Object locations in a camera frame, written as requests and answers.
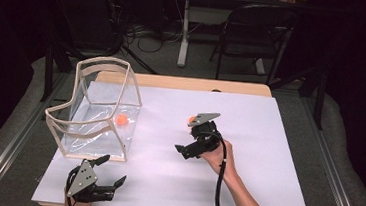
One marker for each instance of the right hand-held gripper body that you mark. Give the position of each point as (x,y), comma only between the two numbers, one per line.
(206,136)

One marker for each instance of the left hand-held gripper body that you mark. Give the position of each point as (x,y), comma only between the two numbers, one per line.
(82,177)

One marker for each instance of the clear plastic bag beige trim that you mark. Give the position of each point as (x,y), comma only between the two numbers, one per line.
(101,139)

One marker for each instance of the orange ball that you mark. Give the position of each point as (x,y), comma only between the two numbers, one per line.
(191,120)
(121,119)

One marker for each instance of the person's right hand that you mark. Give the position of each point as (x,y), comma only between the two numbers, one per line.
(219,159)

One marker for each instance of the white table sheet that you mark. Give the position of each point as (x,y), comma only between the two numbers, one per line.
(164,181)

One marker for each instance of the wooden table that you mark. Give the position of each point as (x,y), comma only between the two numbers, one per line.
(186,83)

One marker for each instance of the black metal stand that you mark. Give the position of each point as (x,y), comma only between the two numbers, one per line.
(48,71)
(320,101)

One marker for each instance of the black folding chair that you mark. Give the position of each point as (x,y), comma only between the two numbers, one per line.
(262,13)

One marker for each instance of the aluminium floor rail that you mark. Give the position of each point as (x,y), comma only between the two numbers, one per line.
(6,154)
(331,176)

